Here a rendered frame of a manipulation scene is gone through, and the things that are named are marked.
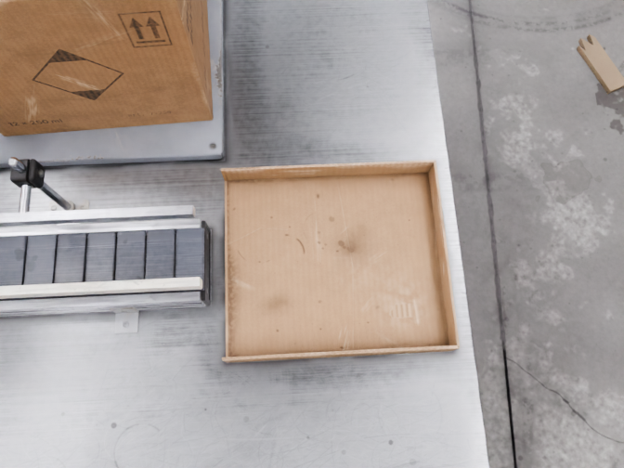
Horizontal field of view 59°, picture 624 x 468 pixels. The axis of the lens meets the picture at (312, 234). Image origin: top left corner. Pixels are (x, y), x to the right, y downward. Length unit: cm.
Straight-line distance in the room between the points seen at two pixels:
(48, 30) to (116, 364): 41
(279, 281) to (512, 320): 105
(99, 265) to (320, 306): 29
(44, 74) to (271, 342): 43
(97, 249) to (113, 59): 24
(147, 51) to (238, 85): 22
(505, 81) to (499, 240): 55
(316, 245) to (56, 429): 41
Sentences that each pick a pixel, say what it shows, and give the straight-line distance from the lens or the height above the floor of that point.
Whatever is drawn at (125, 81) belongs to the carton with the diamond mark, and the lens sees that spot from 76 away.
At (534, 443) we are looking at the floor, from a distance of 170.
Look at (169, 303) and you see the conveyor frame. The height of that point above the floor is 87.
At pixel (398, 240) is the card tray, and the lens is 79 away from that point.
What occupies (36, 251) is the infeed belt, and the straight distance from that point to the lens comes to 80.
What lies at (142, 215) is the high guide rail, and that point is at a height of 96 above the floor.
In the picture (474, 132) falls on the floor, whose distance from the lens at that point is 186.
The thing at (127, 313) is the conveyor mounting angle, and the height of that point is 83.
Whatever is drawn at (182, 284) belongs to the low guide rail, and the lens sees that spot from 70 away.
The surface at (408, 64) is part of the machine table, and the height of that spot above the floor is 83.
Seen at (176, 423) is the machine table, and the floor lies 83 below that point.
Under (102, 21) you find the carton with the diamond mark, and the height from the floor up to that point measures 108.
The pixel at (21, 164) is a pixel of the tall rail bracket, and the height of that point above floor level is 98.
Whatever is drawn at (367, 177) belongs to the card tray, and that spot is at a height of 83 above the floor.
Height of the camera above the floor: 158
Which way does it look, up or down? 73 degrees down
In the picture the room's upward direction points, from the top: 4 degrees clockwise
